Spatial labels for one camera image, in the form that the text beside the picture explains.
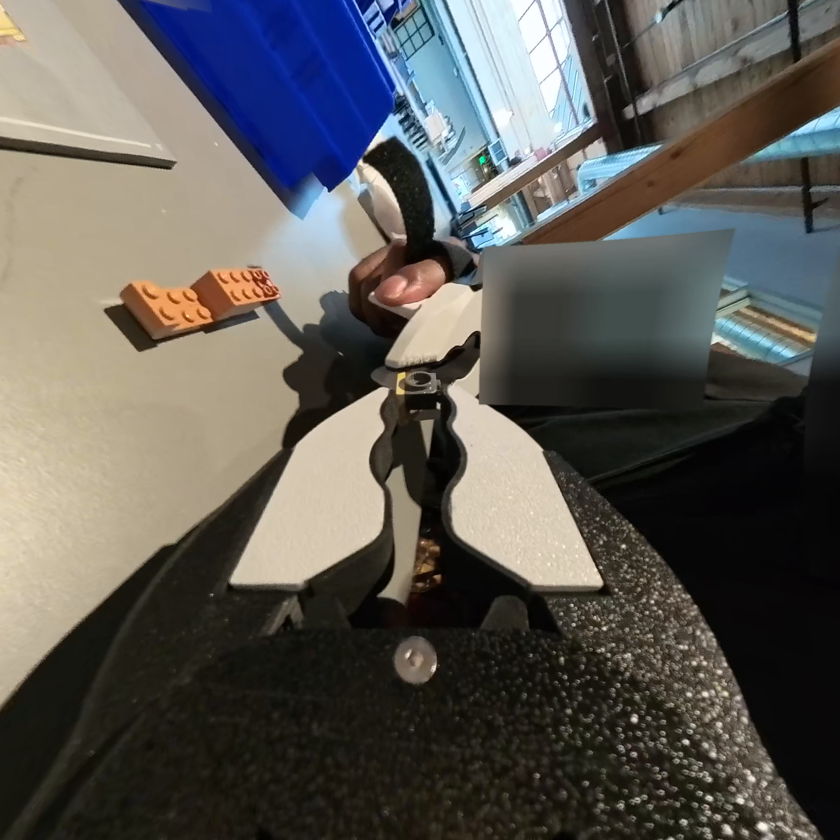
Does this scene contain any person's right hand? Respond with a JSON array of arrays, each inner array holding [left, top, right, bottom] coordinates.
[[346, 238, 455, 341]]

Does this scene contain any grey instruction booklet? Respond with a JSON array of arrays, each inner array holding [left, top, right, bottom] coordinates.
[[0, 0, 178, 170]]

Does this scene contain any thin silver ventilation duct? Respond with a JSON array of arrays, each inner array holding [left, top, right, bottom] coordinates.
[[714, 307, 823, 363]]

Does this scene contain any orange toy brick assembly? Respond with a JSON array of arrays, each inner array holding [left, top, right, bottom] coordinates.
[[120, 266, 283, 341]]

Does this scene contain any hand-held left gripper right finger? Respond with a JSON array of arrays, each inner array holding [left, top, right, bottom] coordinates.
[[441, 387, 603, 592]]

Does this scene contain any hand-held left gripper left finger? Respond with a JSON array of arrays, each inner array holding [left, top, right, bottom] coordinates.
[[230, 387, 389, 588]]

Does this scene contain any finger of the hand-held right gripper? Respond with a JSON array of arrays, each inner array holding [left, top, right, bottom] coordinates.
[[371, 340, 482, 390], [385, 287, 484, 368]]

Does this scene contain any small grey toy brick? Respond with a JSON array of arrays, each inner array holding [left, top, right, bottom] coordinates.
[[397, 369, 441, 421]]

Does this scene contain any stack of blue storage bins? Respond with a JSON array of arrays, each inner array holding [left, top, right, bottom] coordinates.
[[120, 0, 399, 215]]

